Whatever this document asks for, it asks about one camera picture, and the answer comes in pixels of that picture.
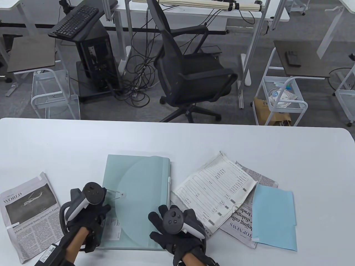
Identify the person's right forearm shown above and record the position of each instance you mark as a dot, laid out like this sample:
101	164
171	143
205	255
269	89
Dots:
191	260

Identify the light blue paper sheet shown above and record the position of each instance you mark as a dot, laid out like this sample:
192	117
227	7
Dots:
274	219

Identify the white desk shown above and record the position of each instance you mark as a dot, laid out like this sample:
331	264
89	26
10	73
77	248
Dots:
14	5
188	15

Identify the black office chair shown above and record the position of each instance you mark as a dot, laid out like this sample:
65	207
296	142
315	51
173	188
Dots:
191	72

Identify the black keyboard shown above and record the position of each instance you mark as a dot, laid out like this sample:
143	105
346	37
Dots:
73	22

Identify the person's left forearm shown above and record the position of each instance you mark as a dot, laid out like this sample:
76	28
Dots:
76	243

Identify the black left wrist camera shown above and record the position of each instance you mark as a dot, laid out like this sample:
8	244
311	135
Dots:
93	243

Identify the white power strip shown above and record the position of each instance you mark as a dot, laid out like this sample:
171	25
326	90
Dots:
124	62

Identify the brown paper bag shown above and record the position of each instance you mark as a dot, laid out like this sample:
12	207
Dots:
262	113

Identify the newspaper with airplane photo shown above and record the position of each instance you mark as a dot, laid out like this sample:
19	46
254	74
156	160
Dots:
30	221

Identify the dark brown board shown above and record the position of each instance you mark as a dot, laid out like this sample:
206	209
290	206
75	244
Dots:
30	52
305	59

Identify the newspaper with red photo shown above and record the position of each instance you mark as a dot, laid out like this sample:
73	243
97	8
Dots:
238	227

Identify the black computer tower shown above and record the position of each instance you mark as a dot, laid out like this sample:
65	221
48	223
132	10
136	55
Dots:
97	58

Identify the white printed form document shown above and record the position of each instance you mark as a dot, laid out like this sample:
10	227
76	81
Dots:
213	191

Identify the small black device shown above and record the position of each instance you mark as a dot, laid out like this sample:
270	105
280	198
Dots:
293	58

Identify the person's left hand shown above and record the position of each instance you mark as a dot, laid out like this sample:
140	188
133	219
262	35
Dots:
95	219

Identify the person's right hand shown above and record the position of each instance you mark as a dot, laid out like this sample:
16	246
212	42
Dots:
166	241

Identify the black computer stand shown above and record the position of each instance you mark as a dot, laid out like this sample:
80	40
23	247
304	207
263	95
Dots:
88	95

